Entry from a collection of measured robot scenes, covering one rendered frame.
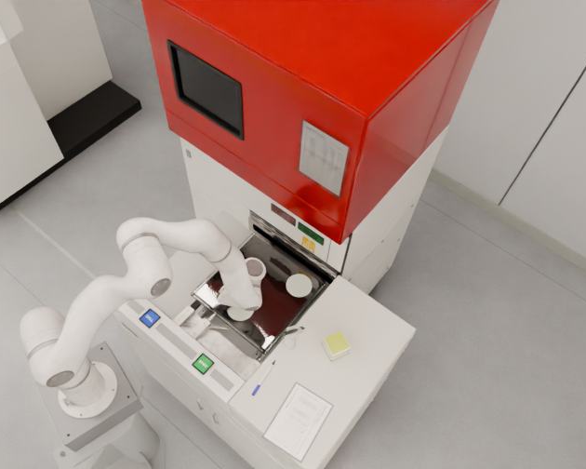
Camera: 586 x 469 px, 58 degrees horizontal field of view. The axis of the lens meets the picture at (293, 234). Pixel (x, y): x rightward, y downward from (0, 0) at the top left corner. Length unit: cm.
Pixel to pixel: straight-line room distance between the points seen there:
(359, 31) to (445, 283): 199
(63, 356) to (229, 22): 99
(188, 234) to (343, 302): 76
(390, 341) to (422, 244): 148
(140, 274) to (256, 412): 67
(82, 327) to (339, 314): 89
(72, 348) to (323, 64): 99
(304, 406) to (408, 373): 123
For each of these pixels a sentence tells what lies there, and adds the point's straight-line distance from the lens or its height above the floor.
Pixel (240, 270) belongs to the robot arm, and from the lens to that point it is 161.
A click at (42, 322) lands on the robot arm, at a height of 134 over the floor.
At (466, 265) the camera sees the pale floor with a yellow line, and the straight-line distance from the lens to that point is 333.
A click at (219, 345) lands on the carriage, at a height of 88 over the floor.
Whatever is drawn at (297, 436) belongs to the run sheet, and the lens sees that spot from 178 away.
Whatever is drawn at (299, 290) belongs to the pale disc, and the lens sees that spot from 203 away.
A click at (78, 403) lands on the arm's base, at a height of 98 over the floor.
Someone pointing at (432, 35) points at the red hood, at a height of 182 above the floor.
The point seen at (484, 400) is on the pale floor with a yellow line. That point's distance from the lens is 302.
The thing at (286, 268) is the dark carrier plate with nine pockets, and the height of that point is 90.
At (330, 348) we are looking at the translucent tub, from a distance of 180.
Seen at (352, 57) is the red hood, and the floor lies 182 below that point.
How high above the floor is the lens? 271
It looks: 57 degrees down
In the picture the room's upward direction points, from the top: 5 degrees clockwise
